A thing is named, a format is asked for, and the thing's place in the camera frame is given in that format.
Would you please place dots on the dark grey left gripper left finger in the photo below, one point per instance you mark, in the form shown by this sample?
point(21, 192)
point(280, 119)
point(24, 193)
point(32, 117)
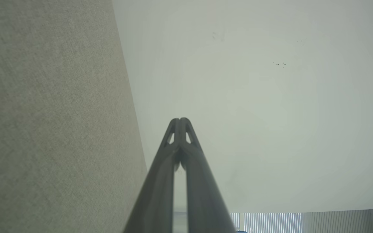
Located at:
point(159, 181)

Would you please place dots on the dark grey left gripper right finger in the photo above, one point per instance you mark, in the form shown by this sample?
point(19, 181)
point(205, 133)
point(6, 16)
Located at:
point(202, 191)

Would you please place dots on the white vertical window blinds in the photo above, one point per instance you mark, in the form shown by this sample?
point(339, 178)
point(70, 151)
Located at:
point(270, 223)

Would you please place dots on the grey fabric sofa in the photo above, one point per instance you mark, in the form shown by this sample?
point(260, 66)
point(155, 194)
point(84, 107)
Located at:
point(44, 113)

